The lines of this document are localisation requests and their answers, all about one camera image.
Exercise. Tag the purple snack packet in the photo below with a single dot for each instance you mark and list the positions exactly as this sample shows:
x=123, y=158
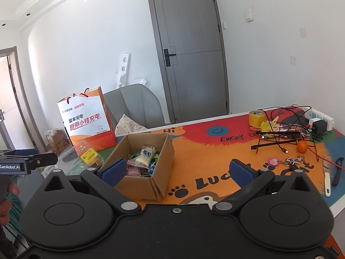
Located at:
x=134, y=171

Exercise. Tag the green snack packet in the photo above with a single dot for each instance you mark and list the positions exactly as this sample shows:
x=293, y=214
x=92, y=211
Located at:
x=133, y=156

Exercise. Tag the bunch of keys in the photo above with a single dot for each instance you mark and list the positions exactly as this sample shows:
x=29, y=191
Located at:
x=293, y=162

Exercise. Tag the grey framed side door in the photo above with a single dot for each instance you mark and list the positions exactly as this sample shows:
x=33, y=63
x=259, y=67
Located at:
x=16, y=99

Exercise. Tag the white bread packet blue label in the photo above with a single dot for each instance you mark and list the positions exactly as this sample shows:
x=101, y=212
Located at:
x=144, y=155

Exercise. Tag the brown cardboard box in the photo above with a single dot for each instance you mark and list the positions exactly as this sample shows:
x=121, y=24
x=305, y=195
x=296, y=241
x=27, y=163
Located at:
x=142, y=188

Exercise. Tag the yellow tape roll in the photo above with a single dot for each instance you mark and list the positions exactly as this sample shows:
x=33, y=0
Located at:
x=256, y=118

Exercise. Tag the white foam piece with holes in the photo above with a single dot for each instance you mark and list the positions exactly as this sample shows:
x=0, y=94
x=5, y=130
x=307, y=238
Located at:
x=123, y=70

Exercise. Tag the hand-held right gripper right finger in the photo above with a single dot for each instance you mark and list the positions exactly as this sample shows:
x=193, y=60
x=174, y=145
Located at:
x=241, y=172

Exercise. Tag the white wall socket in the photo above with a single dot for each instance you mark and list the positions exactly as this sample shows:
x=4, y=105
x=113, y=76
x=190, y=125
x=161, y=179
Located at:
x=293, y=60
x=303, y=32

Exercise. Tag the small cardboard box with snacks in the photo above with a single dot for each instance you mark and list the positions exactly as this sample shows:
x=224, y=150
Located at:
x=56, y=141

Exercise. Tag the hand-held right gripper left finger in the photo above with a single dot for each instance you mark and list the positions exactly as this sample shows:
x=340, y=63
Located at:
x=114, y=171

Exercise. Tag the yellow crumpled wrapper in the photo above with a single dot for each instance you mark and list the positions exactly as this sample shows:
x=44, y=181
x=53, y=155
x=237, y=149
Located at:
x=271, y=125

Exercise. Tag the dark green cloth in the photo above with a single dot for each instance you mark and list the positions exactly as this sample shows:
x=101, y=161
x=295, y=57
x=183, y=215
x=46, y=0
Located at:
x=16, y=210

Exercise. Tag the blue snack packet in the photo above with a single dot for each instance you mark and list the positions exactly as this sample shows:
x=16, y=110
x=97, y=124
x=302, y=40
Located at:
x=152, y=165

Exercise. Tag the person's left hand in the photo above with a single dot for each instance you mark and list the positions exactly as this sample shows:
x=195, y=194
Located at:
x=5, y=213

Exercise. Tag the small orange tangerine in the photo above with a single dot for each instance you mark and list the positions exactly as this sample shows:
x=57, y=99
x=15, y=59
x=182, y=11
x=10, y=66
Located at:
x=302, y=147

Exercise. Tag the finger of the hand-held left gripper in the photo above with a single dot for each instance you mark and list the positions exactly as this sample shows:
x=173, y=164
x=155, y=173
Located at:
x=44, y=159

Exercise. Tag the orange and white paper bag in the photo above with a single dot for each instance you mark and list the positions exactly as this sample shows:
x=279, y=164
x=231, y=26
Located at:
x=86, y=118

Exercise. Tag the white power strip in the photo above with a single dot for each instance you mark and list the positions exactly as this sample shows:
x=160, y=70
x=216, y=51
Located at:
x=319, y=117

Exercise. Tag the polka dot cushion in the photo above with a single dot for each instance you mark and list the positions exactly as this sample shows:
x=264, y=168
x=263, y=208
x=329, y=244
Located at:
x=129, y=125

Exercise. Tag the clear plastic clamshell container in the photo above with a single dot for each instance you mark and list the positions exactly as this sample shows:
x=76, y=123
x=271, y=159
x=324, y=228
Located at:
x=80, y=157

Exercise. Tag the small white foam piece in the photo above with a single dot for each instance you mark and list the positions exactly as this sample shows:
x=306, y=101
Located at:
x=140, y=81

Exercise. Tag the colourful printed table mat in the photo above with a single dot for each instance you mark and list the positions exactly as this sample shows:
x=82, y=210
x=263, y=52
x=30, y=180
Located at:
x=204, y=162

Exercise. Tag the black charger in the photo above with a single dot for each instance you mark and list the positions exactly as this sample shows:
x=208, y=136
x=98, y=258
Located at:
x=319, y=127

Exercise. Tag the grey chair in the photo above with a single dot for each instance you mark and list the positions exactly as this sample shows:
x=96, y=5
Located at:
x=140, y=105

